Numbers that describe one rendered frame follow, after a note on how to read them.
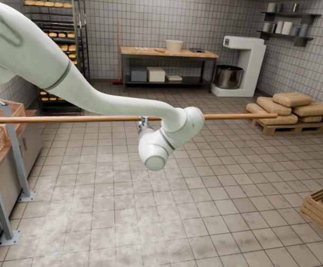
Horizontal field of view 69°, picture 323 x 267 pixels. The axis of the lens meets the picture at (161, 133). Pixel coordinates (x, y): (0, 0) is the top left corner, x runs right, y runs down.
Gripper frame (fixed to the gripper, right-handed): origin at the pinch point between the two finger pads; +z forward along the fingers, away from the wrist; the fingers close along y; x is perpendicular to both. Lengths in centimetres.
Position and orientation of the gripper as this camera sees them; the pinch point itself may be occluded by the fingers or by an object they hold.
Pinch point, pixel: (142, 118)
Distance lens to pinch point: 122.0
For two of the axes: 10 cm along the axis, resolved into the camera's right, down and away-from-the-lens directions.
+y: -0.7, 8.9, 4.5
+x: 9.8, -0.3, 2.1
